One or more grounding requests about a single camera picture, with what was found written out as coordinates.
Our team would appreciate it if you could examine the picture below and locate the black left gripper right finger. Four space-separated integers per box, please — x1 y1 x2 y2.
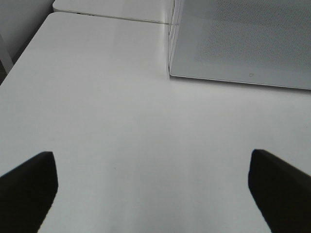
248 149 311 233

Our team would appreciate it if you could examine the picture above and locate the white table leg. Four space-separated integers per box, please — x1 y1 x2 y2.
0 35 14 74

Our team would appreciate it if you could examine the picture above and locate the white microwave door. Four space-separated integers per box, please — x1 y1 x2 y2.
170 0 311 90

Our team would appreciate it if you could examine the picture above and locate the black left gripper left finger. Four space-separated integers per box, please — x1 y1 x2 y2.
0 151 58 233

